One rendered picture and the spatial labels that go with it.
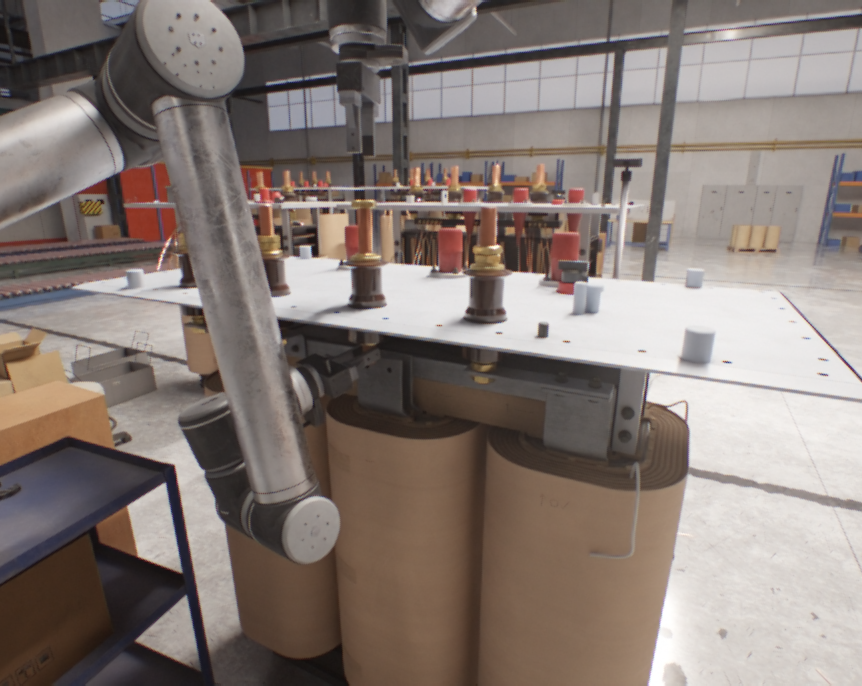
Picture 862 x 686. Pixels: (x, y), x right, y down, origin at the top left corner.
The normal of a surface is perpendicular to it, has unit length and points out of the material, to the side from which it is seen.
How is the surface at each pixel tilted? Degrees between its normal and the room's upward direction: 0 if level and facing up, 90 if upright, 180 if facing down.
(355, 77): 90
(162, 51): 80
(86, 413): 90
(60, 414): 90
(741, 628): 0
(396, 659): 90
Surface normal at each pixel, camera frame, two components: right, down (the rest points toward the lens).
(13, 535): 0.00, -0.96
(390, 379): -0.45, 0.26
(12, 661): 0.92, 0.11
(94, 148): 0.83, 0.36
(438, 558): 0.26, 0.28
